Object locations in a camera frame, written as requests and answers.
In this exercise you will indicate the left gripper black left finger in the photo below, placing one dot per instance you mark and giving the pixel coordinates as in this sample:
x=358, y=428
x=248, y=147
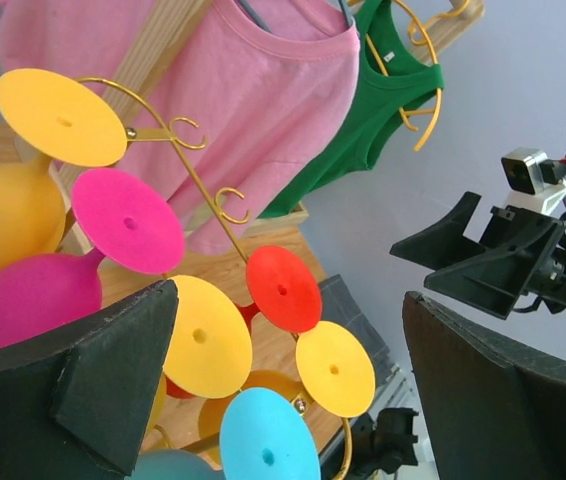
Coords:
x=75, y=401

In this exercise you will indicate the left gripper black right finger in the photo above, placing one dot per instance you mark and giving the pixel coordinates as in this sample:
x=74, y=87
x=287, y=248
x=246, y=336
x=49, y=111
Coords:
x=494, y=407

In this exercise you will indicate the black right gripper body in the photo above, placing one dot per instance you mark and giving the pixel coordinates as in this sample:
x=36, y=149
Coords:
x=518, y=269

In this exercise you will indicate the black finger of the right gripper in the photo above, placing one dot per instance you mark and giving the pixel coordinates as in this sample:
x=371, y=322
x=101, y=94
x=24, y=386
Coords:
x=442, y=244
x=459, y=282

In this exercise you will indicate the yellow wine glass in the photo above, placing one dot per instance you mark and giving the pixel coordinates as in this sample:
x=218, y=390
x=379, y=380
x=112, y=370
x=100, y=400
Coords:
x=210, y=348
x=334, y=372
x=62, y=120

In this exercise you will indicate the yellow wine glass front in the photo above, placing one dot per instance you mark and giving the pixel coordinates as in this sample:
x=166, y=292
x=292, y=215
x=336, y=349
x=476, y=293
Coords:
x=334, y=372

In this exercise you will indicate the red plastic wine glass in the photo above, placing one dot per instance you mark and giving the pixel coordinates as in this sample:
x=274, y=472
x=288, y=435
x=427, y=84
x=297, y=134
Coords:
x=283, y=289

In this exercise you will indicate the blue plastic wine glass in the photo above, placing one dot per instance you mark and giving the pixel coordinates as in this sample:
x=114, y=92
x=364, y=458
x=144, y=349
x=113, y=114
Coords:
x=261, y=437

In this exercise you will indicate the pink plastic wine glass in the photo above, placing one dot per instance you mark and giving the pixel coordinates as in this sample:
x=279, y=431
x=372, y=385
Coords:
x=125, y=219

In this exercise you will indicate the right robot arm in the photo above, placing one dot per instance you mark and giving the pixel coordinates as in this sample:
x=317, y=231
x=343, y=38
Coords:
x=517, y=265

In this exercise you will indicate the dark grey grid mat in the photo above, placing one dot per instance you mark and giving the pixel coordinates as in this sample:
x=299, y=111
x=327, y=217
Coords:
x=340, y=307

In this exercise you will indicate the wooden clothes stand base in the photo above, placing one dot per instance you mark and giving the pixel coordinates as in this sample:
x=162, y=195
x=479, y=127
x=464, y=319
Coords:
x=273, y=348

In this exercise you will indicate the green t-shirt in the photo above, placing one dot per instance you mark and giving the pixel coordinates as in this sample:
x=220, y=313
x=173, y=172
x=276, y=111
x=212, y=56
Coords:
x=390, y=79

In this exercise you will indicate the yellow clothes hanger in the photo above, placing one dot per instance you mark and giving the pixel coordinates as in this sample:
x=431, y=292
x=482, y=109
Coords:
x=423, y=40

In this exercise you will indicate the pink t-shirt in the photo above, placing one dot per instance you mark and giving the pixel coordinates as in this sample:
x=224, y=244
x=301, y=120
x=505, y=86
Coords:
x=257, y=107

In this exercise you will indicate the grey clothes hanger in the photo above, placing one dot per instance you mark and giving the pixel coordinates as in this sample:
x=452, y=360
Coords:
x=299, y=19

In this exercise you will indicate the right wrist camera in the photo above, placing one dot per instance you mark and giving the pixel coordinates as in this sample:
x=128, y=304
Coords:
x=537, y=183

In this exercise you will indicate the wooden stand post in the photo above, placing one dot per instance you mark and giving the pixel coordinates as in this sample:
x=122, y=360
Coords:
x=163, y=33

